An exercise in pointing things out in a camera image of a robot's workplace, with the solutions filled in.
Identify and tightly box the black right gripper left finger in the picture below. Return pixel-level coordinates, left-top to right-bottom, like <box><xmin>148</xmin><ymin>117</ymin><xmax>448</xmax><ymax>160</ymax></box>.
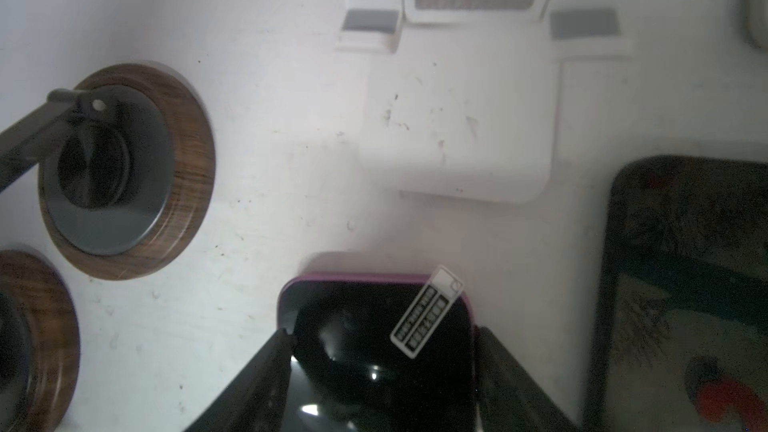
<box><xmin>187</xmin><ymin>328</ymin><xmax>295</xmax><ymax>432</ymax></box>

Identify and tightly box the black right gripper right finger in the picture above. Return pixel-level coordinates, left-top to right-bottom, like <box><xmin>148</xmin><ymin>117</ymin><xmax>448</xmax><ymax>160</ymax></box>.
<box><xmin>475</xmin><ymin>327</ymin><xmax>579</xmax><ymax>431</ymax></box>

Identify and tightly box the black phone with sticker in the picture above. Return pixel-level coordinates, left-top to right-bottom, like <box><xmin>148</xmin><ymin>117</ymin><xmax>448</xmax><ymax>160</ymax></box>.
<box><xmin>583</xmin><ymin>155</ymin><xmax>767</xmax><ymax>431</ymax></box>

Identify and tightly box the dark round stand front left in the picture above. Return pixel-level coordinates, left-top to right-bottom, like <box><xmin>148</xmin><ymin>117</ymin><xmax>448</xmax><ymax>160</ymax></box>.
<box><xmin>1</xmin><ymin>250</ymin><xmax>80</xmax><ymax>431</ymax></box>

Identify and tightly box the round wooden phone stand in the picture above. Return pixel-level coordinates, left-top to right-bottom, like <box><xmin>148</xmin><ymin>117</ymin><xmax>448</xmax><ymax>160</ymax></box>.
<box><xmin>1</xmin><ymin>63</ymin><xmax>216</xmax><ymax>281</ymax></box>

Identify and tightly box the white phone stand centre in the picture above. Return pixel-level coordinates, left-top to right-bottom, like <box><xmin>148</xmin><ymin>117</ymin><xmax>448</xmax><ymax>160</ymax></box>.
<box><xmin>337</xmin><ymin>0</ymin><xmax>633</xmax><ymax>203</ymax></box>

